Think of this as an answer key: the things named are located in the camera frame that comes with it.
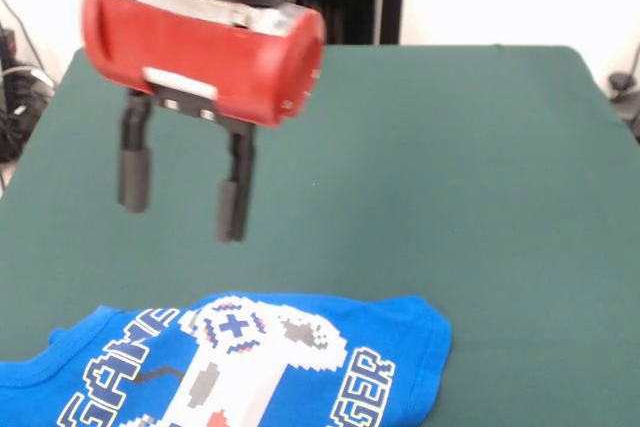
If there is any blue printed shirt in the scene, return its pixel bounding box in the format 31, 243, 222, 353
0, 291, 454, 427

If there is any black cable bundle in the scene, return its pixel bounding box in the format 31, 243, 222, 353
0, 0, 57, 164

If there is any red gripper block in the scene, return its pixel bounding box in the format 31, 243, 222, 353
81, 0, 329, 243

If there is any dark green tablecloth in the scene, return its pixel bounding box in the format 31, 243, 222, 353
0, 44, 640, 427

